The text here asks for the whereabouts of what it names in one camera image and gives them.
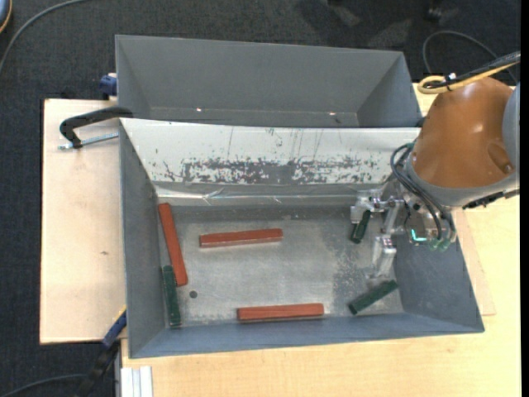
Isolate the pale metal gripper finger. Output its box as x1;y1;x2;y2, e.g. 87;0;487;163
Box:
366;236;398;281
350;195;385;225

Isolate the dark green flat block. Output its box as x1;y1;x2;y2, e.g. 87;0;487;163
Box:
347;279;399;316
350;210;372;245
160;265;183;329

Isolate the red-brown flat block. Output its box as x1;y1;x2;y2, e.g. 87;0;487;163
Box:
157;203;189;288
236;303;326;325
198;227;284;249

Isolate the grey metal bin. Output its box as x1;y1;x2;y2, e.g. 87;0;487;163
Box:
114;34;485;360

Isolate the pale wood board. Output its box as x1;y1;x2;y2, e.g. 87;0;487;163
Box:
39;98;128;346

